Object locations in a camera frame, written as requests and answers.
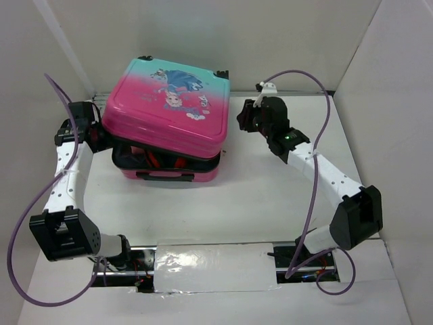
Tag red black headphones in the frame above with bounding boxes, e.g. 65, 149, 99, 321
144, 151, 188, 169

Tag pink children's suitcase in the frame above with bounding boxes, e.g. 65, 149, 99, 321
102, 56, 230, 182

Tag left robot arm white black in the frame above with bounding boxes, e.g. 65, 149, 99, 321
29, 101, 134, 270

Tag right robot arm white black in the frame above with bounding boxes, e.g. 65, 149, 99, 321
237, 97, 383, 265

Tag shiny white taped sheet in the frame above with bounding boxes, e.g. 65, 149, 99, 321
154, 243, 278, 293

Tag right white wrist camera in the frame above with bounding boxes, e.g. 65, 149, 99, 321
253, 81, 277, 107

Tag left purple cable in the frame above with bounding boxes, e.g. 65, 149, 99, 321
6, 72, 109, 308

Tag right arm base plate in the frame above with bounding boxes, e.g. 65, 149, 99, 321
267, 243, 339, 284

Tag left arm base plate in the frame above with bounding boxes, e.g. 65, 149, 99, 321
91, 246, 157, 293

